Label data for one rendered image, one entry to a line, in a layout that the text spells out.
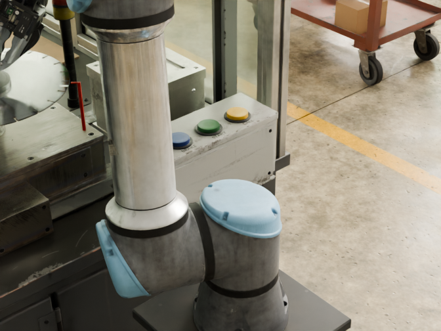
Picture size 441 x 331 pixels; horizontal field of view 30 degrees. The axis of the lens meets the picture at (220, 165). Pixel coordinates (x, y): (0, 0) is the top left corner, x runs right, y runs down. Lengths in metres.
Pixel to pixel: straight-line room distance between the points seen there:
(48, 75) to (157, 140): 0.58
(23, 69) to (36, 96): 0.12
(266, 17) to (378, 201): 1.46
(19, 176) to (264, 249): 0.54
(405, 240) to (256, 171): 1.23
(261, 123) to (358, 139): 1.73
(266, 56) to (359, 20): 2.02
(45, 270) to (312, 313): 0.46
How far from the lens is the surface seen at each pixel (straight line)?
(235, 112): 1.54
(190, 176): 1.47
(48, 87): 1.57
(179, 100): 1.70
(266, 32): 1.56
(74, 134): 1.61
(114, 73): 1.03
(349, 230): 2.75
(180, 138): 1.46
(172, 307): 1.35
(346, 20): 3.62
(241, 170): 1.55
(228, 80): 1.67
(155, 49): 1.03
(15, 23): 1.51
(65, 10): 1.80
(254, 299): 1.24
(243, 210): 1.16
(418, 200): 2.94
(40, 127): 1.65
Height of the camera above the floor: 1.66
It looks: 33 degrees down
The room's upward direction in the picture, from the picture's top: 1 degrees counter-clockwise
